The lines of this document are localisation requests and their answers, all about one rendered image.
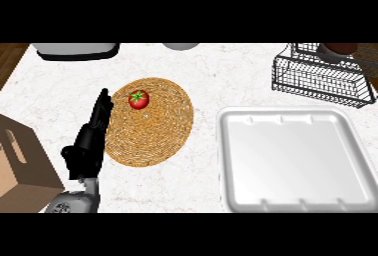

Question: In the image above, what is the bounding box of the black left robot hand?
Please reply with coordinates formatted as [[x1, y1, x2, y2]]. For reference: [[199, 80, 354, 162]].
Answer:
[[60, 87, 116, 181]]

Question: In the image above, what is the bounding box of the white plastic tray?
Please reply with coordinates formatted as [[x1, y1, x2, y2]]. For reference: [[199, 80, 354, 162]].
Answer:
[[216, 105, 378, 214]]

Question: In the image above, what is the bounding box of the round woven wicker placemat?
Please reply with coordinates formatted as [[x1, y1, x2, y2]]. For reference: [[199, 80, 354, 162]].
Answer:
[[104, 77, 196, 168]]

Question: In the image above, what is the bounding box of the red tomato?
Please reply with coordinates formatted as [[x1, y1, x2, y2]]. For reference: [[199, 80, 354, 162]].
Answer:
[[128, 89, 151, 111]]

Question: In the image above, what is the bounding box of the brown cardboard box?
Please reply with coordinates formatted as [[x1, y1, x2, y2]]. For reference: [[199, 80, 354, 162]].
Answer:
[[0, 113, 67, 214]]

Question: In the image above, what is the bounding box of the grey and black appliance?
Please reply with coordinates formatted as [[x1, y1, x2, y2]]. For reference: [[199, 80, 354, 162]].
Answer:
[[32, 43, 122, 62]]

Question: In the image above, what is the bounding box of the pale grey round object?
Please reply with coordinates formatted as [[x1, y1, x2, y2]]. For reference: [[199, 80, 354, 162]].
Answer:
[[163, 43, 202, 52]]

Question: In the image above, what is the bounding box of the black wire tiered basket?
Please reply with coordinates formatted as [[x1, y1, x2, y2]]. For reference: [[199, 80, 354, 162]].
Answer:
[[271, 43, 378, 110]]

